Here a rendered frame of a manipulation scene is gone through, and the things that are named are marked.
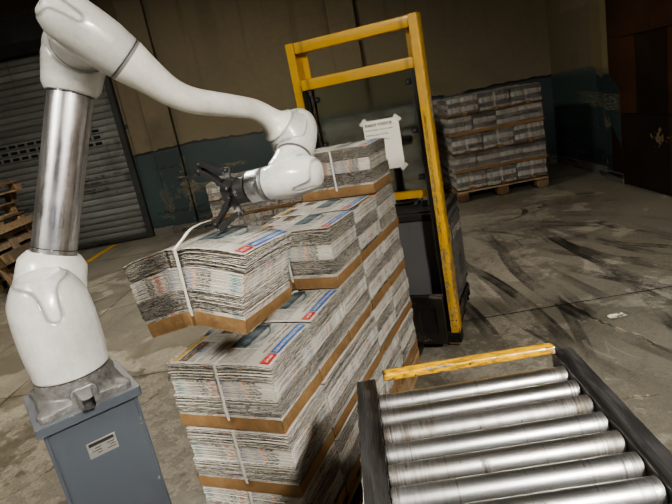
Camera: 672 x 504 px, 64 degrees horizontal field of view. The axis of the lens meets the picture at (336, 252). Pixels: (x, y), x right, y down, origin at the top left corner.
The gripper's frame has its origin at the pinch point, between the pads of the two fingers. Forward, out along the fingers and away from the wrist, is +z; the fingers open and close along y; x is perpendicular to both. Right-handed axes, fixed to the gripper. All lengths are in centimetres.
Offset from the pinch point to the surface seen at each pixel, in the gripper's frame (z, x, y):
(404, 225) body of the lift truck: -8, 176, 54
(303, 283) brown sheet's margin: -2, 48, 43
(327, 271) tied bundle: -13, 48, 40
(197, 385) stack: 13, -8, 54
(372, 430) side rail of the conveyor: -52, -32, 55
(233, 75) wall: 326, 611, -128
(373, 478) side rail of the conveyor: -57, -46, 56
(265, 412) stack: -9, -9, 64
